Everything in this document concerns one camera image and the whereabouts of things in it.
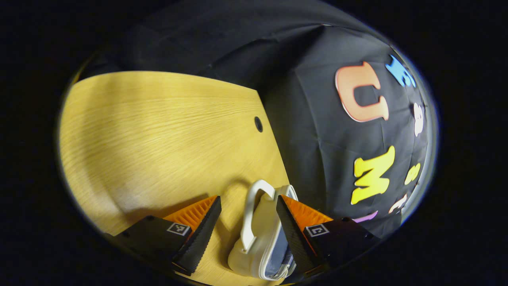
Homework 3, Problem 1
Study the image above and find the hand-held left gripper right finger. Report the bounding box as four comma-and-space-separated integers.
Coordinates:
276, 195, 381, 278

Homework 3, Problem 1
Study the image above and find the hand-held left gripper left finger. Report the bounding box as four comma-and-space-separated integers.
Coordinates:
107, 195, 222, 276

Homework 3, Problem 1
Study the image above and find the white suitcase with grey lining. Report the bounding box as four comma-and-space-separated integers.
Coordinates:
228, 180, 299, 281

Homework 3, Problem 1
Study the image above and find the black backdrop cloth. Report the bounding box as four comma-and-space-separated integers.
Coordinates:
79, 0, 437, 239

